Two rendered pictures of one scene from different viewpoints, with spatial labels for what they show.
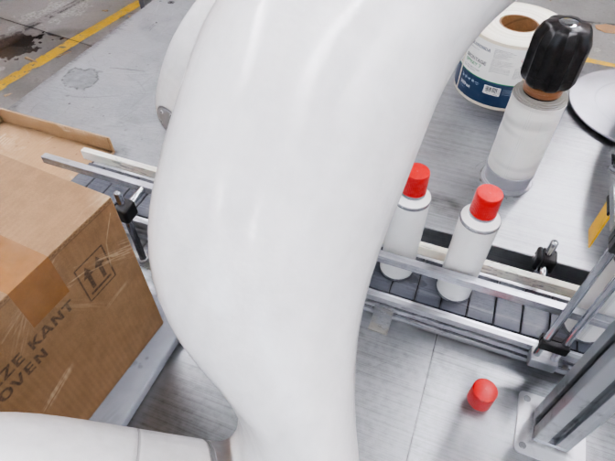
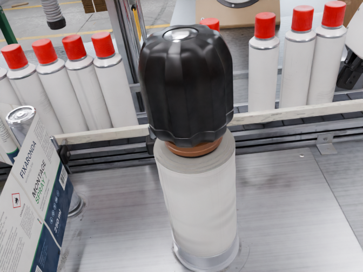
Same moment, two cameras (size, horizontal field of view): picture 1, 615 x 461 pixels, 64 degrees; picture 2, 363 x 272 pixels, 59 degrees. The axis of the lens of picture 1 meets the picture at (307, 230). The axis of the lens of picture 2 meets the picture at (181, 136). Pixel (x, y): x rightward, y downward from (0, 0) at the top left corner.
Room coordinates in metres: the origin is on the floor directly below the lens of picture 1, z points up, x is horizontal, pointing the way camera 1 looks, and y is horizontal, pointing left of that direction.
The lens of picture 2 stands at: (0.91, -0.46, 1.28)
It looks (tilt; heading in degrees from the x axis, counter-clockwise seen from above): 39 degrees down; 162
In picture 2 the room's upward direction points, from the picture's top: 9 degrees counter-clockwise
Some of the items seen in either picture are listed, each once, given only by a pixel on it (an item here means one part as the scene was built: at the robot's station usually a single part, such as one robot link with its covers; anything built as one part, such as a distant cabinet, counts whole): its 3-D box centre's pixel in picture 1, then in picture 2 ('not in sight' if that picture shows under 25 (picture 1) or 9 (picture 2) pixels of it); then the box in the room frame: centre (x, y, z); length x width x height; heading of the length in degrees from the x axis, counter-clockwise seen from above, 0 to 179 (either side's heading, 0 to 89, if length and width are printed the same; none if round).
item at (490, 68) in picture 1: (508, 56); not in sight; (0.99, -0.43, 0.95); 0.20 x 0.20 x 0.14
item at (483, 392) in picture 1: (482, 394); not in sight; (0.28, -0.24, 0.85); 0.03 x 0.03 x 0.03
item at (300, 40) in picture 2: not in sight; (296, 64); (0.49, -0.08, 0.98); 0.05 x 0.05 x 0.20
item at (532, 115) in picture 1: (533, 112); (196, 165); (0.68, -0.37, 1.03); 0.09 x 0.09 x 0.30
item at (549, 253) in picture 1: (540, 265); (156, 150); (0.47, -0.36, 0.89); 0.03 x 0.03 x 0.12; 69
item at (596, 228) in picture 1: (599, 221); (137, 21); (0.37, -0.33, 1.09); 0.03 x 0.01 x 0.06; 159
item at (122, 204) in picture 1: (138, 219); not in sight; (0.55, 0.28, 0.91); 0.07 x 0.03 x 0.16; 159
